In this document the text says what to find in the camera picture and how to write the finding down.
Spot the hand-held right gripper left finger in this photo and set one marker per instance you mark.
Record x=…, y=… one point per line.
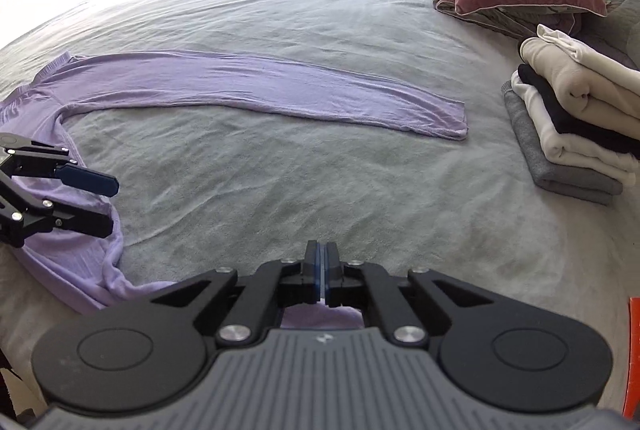
x=314, y=271

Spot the grey folded garment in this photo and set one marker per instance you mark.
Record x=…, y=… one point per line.
x=555, y=170

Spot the purple long-sleeve shirt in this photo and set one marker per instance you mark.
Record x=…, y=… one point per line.
x=250, y=80

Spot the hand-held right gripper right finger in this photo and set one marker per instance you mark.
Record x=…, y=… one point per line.
x=328, y=273

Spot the black folded garment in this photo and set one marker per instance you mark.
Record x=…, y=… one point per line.
x=565, y=118

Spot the bed with grey sheet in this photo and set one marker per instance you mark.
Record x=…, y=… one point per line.
x=280, y=190

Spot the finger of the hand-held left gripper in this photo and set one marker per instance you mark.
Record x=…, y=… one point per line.
x=85, y=221
x=90, y=180

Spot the orange object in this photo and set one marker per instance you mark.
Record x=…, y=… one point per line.
x=632, y=360

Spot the cream folded garment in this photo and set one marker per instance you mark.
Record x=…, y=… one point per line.
x=555, y=75

